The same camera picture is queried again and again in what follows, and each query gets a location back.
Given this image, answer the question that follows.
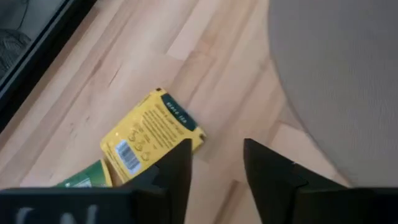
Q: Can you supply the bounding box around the black aluminium table frame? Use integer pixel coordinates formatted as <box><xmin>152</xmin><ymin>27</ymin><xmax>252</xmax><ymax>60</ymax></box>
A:
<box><xmin>0</xmin><ymin>0</ymin><xmax>98</xmax><ymax>133</ymax></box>

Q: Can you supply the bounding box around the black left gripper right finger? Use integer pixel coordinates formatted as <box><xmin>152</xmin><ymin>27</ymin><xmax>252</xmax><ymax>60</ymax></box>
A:
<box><xmin>244</xmin><ymin>138</ymin><xmax>398</xmax><ymax>224</ymax></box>

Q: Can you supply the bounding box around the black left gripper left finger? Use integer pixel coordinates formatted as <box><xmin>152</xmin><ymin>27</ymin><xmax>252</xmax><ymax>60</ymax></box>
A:
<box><xmin>0</xmin><ymin>139</ymin><xmax>193</xmax><ymax>224</ymax></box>

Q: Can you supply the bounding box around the round grey mat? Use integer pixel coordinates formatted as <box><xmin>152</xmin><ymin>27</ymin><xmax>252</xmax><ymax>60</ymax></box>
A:
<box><xmin>267</xmin><ymin>0</ymin><xmax>398</xmax><ymax>189</ymax></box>

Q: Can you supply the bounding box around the yellow green tea packet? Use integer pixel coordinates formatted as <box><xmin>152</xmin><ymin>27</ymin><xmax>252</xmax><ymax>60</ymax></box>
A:
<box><xmin>55</xmin><ymin>159</ymin><xmax>113</xmax><ymax>189</ymax></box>
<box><xmin>99</xmin><ymin>87</ymin><xmax>207</xmax><ymax>185</ymax></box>

